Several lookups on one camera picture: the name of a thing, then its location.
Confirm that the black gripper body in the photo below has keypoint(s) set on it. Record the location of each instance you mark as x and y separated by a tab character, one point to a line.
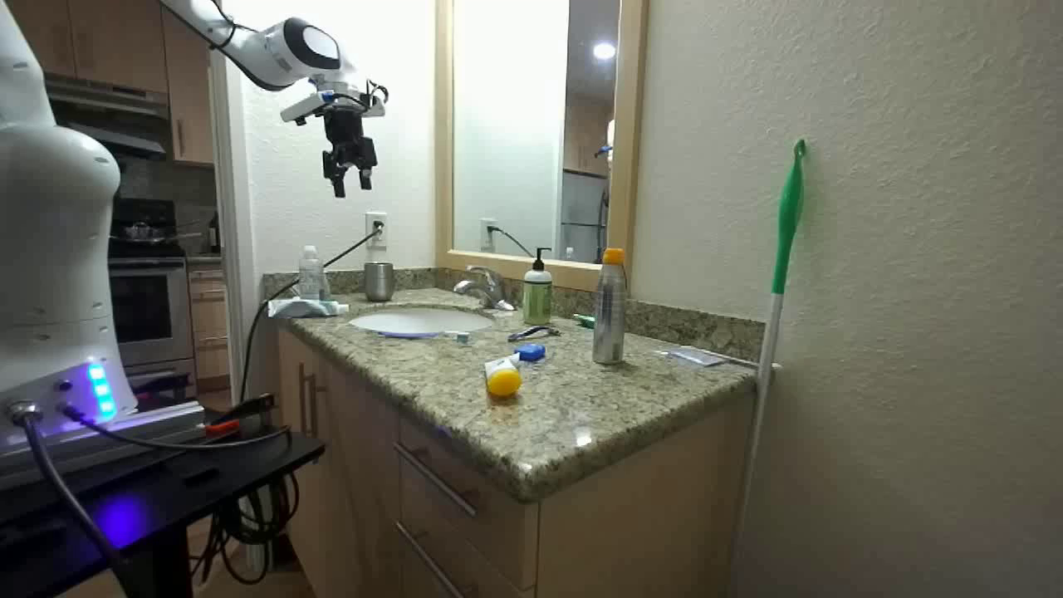
348	129

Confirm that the silver metal cup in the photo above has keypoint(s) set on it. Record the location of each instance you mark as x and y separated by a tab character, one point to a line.
381	280

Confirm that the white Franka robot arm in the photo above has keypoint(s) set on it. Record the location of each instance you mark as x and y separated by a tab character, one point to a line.
52	245

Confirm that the chrome faucet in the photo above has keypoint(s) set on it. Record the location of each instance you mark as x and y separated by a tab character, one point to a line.
483	286

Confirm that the clear plastic water bottle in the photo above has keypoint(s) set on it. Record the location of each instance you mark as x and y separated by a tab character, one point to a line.
311	275

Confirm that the wood framed mirror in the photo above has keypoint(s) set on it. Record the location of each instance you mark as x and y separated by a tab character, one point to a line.
508	135

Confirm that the white sink basin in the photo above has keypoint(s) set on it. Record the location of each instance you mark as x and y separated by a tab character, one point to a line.
419	324

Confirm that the green soap pump bottle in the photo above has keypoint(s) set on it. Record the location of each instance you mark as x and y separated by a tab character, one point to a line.
537	294

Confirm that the stainless oven stove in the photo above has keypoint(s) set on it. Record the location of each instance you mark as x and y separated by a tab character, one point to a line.
151	305

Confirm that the range hood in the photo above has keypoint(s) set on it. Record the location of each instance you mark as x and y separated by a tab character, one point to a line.
105	112

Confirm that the blue round cap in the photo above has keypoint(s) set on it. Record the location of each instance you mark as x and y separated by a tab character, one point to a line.
533	352

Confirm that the yellow ball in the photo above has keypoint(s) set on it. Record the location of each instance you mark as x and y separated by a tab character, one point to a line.
503	382

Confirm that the wooden upper cabinets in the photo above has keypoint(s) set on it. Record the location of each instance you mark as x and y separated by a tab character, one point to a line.
110	39

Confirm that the small green item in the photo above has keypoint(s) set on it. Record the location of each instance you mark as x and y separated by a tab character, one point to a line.
587	321

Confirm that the wooden vanity cabinet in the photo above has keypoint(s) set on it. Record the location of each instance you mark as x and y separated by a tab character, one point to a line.
365	467

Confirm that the robot control box blue lights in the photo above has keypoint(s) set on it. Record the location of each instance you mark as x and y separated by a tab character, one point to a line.
100	427

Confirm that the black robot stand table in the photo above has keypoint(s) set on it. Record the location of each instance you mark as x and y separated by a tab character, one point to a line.
167	486

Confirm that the clear plastic bag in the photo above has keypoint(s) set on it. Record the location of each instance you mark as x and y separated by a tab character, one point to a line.
692	358

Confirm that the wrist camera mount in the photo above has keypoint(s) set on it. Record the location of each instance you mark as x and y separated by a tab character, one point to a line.
333	101

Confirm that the white wall outlet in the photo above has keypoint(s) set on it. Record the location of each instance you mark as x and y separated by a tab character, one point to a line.
378	230

